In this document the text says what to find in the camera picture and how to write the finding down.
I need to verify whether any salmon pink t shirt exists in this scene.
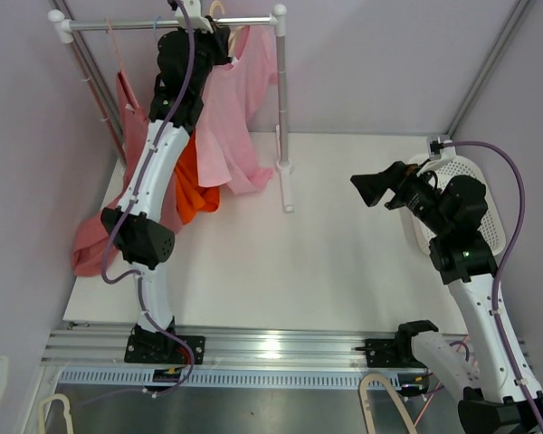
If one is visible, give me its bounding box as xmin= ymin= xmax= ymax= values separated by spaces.
xmin=71 ymin=71 xmax=188 ymax=278

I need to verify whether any silver clothes rack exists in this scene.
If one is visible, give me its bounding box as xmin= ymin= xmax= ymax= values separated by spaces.
xmin=48 ymin=1 xmax=295 ymax=213

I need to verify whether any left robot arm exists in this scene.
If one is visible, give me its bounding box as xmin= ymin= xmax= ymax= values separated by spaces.
xmin=100 ymin=25 xmax=231 ymax=363

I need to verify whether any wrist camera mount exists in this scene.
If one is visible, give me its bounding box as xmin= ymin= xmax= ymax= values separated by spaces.
xmin=427 ymin=135 xmax=451 ymax=161
xmin=167 ymin=0 xmax=214 ymax=33

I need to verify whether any aluminium mounting rail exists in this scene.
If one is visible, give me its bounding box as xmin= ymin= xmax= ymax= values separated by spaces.
xmin=40 ymin=321 xmax=533 ymax=390

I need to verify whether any beige hanger bottom centre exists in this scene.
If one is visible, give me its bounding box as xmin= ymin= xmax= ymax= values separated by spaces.
xmin=357 ymin=373 xmax=418 ymax=434

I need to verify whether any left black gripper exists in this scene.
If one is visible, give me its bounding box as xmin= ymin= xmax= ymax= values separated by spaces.
xmin=176 ymin=16 xmax=231 ymax=94

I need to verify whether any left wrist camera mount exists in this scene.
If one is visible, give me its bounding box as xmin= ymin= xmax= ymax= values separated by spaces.
xmin=167 ymin=0 xmax=214 ymax=33

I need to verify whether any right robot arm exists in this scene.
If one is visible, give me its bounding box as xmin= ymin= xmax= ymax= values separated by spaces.
xmin=350 ymin=161 xmax=543 ymax=433

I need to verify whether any white plastic laundry basket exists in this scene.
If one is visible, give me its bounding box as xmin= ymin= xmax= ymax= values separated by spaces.
xmin=412 ymin=156 xmax=507 ymax=256

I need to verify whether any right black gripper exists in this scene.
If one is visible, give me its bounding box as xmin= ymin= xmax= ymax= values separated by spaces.
xmin=350 ymin=159 xmax=451 ymax=237

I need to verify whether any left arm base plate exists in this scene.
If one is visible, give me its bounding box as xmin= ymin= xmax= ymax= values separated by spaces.
xmin=124 ymin=335 xmax=205 ymax=365

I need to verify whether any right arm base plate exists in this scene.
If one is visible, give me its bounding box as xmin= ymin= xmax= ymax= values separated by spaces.
xmin=354 ymin=338 xmax=425 ymax=369

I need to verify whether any light pink t shirt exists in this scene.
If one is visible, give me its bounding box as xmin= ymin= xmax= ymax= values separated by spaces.
xmin=195 ymin=26 xmax=277 ymax=194

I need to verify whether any orange t shirt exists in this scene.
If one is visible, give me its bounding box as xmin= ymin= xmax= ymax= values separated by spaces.
xmin=175 ymin=134 xmax=220 ymax=225

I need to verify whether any beige plastic hanger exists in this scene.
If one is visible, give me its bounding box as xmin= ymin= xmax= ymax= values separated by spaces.
xmin=207 ymin=0 xmax=250 ymax=58

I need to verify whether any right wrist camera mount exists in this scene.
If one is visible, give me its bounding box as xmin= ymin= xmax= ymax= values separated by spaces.
xmin=427 ymin=135 xmax=451 ymax=161

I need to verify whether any beige hanger bottom left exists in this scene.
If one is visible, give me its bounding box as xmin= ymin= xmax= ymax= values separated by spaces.
xmin=36 ymin=392 xmax=75 ymax=434

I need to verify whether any pink plastic hanger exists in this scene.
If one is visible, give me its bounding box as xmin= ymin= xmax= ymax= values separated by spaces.
xmin=105 ymin=18 xmax=139 ymax=112

